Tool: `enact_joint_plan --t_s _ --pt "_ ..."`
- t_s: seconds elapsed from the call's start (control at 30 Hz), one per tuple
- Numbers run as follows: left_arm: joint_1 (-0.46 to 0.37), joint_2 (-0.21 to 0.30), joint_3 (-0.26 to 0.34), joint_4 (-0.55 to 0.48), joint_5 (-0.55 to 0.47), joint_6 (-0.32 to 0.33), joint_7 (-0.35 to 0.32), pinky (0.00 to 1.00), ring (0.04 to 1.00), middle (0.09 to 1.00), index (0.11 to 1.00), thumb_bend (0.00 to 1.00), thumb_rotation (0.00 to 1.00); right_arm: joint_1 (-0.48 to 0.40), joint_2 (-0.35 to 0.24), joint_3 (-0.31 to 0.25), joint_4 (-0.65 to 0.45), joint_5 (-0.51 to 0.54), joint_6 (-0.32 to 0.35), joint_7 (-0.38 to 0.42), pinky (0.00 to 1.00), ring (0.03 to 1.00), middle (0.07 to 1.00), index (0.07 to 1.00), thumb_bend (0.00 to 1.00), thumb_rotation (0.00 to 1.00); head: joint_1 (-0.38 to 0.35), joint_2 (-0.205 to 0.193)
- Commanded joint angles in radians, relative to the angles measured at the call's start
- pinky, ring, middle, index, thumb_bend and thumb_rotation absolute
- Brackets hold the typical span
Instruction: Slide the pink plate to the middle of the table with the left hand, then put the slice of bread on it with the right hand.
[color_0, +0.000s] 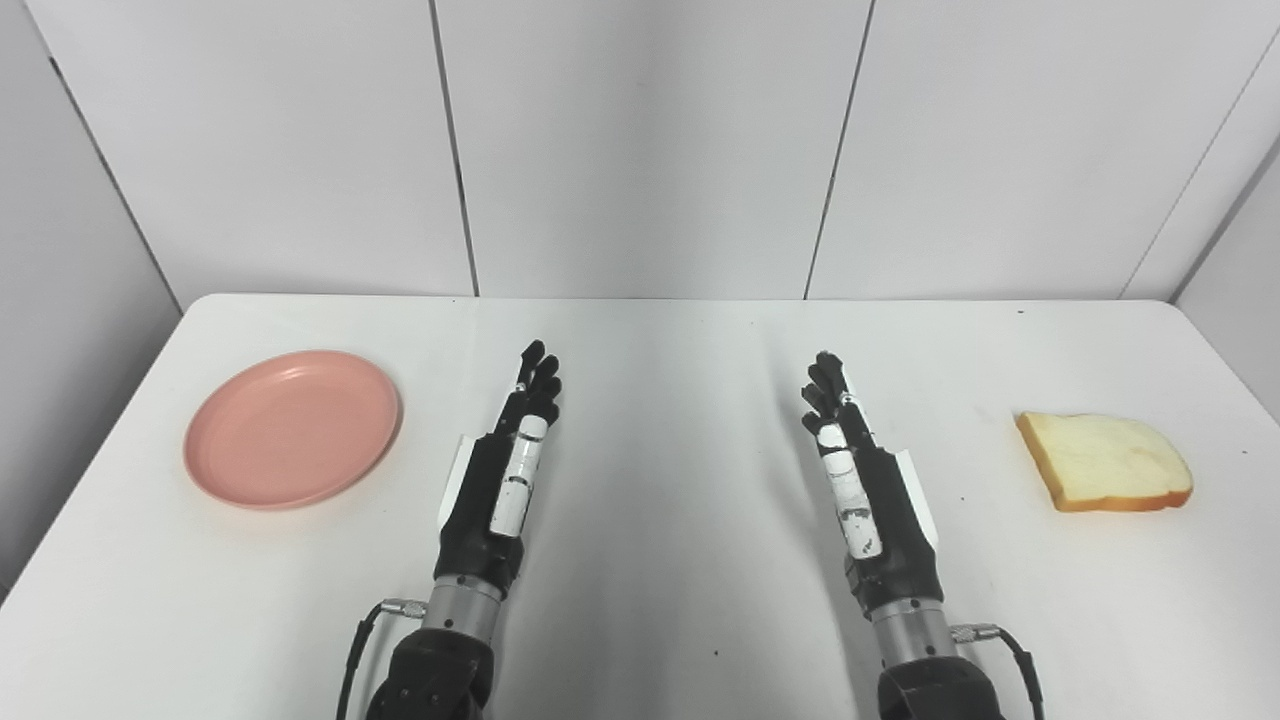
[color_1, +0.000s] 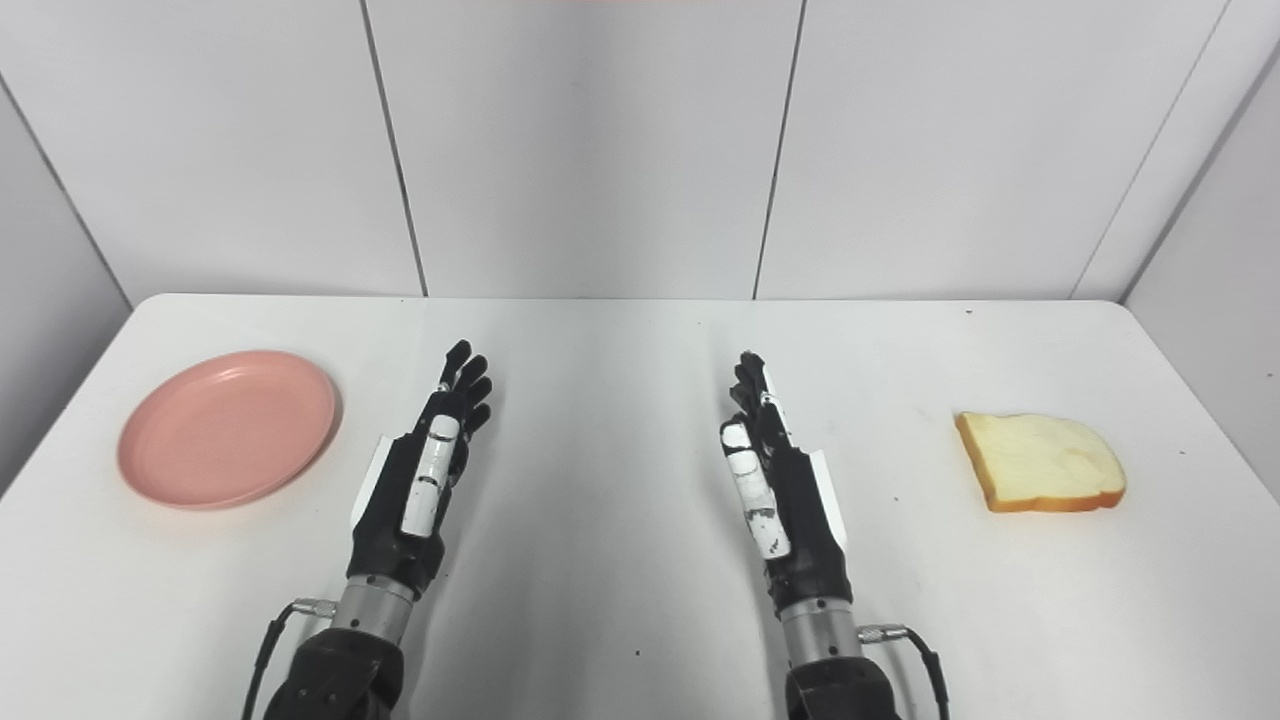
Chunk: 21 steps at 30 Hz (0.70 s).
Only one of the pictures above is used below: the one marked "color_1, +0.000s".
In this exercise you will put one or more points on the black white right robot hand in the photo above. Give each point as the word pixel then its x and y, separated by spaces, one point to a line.
pixel 800 510

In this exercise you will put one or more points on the pink round plate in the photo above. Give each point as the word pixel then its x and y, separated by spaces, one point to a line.
pixel 228 430

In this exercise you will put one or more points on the slice of white bread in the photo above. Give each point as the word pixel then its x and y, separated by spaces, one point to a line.
pixel 1040 462

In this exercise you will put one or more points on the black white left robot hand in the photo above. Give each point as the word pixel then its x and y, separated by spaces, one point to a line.
pixel 395 510

